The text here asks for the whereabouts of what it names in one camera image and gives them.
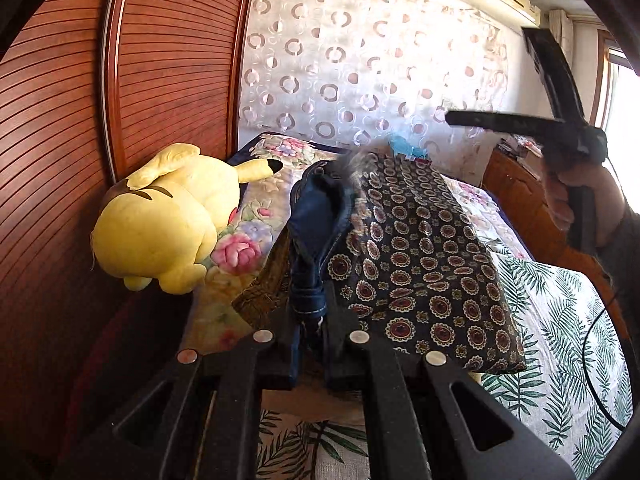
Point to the sheer circle pattern curtain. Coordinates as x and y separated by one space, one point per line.
350 60

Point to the green leaf print blanket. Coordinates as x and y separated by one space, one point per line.
545 320

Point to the pile of papers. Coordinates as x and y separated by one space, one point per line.
525 152

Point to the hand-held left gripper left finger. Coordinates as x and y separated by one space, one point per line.
285 360

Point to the blue denim garment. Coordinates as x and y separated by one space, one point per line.
320 210

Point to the wooden slatted wardrobe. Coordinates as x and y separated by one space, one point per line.
165 60

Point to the person's right hand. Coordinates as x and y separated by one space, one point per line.
607 200

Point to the yellow plush toy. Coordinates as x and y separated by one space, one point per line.
160 220

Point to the window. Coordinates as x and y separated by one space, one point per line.
622 95

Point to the floral fleece blanket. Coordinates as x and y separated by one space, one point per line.
250 210

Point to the olive patterned pillow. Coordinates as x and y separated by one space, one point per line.
260 295

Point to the person's right forearm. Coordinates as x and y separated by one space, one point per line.
622 250

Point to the navy medallion print shirt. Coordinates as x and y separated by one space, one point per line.
425 260

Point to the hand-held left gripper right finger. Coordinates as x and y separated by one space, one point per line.
345 360

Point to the wooden side cabinet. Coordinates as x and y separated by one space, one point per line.
520 200

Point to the cream window curtain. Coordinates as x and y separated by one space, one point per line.
562 30

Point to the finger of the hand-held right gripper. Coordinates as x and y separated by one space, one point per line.
500 121
552 70

